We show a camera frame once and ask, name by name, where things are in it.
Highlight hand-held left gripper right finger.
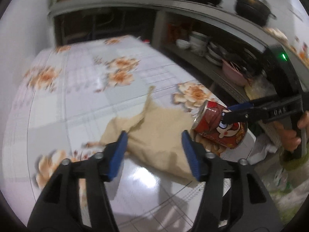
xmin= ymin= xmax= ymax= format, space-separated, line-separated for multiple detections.
xmin=181 ymin=130 xmax=284 ymax=232

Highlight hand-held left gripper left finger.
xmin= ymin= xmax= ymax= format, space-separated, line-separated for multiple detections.
xmin=28 ymin=130 xmax=129 ymax=232

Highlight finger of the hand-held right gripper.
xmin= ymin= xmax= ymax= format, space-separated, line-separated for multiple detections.
xmin=227 ymin=96 xmax=268 ymax=113
xmin=222 ymin=111 xmax=267 ymax=125

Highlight red cartoon can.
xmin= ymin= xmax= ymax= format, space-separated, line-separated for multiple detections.
xmin=192 ymin=100 xmax=249 ymax=149

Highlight beige cloth bag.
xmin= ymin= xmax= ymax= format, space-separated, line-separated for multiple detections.
xmin=99 ymin=86 xmax=205 ymax=183

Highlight person's right hand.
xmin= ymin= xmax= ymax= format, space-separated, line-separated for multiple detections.
xmin=275 ymin=111 xmax=309 ymax=153

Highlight yellow plastic bag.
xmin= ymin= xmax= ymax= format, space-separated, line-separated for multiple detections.
xmin=244 ymin=77 xmax=276 ymax=101

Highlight pink plastic basin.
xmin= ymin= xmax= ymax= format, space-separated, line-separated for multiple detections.
xmin=222 ymin=59 xmax=251 ymax=87

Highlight perforated metal shelf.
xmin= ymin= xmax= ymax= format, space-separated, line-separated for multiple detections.
xmin=166 ymin=43 xmax=285 ymax=148

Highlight red and yellow utensils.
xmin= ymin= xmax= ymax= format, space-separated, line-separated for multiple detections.
xmin=227 ymin=59 xmax=249 ymax=75

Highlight light cloth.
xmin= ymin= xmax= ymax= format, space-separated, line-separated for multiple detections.
xmin=263 ymin=26 xmax=289 ymax=41

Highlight stack of plates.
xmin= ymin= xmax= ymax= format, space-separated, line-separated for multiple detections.
xmin=205 ymin=41 xmax=227 ymax=67

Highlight black cooking pot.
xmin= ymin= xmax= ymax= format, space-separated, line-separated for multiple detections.
xmin=230 ymin=0 xmax=277 ymax=27

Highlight stacked ceramic bowls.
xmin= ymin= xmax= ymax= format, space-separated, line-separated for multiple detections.
xmin=189 ymin=31 xmax=209 ymax=55

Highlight white ceramic bowl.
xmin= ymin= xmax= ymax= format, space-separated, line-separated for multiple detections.
xmin=176 ymin=39 xmax=191 ymax=50

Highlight white green plastic bag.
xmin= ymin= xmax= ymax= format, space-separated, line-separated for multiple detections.
xmin=263 ymin=162 xmax=309 ymax=225

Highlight red packets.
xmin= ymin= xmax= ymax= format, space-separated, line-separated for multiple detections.
xmin=168 ymin=23 xmax=191 ymax=44

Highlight grey concrete counter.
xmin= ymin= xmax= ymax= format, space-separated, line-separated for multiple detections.
xmin=48 ymin=0 xmax=309 ymax=83

